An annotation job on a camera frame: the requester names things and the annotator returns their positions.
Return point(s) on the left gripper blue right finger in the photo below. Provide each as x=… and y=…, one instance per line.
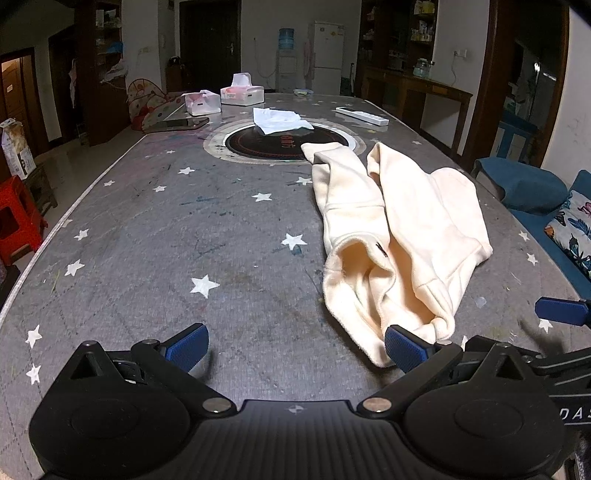
x=425, y=366

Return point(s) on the white remote control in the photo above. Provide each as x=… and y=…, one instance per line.
x=363, y=116

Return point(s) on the small green item on table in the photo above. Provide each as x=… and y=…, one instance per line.
x=301, y=92

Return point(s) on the dark wooden side table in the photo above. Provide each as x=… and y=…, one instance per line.
x=404, y=96

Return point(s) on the red plastic stool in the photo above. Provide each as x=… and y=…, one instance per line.
x=22, y=225

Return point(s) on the dark wooden display cabinet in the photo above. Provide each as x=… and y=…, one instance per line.
x=100, y=93

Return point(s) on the small white pink box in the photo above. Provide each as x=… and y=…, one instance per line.
x=203, y=102

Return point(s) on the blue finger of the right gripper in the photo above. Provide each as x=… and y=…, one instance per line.
x=571, y=312

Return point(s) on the blue sofa cushion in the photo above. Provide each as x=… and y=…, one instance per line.
x=533, y=196

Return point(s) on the water dispenser with blue bottle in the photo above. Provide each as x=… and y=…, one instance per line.
x=286, y=61

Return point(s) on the cream sweatshirt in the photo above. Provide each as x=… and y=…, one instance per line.
x=402, y=244

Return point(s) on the grey star pattern table cover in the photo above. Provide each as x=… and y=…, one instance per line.
x=168, y=236

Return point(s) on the white printed paper bag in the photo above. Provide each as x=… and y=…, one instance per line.
x=16, y=150

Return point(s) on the butterfly pattern pillow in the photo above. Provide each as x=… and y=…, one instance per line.
x=570, y=230

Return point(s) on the white crumpled cloth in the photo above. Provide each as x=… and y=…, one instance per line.
x=275, y=121

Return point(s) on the white refrigerator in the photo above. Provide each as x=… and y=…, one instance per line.
x=326, y=43

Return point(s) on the pink white tissue box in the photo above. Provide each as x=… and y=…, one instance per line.
x=242, y=92

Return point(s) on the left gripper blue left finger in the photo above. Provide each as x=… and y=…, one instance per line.
x=169, y=364

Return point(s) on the dark tablet on table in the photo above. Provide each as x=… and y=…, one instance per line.
x=185, y=124

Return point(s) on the round black induction cooktop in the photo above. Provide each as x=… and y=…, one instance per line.
x=243, y=142

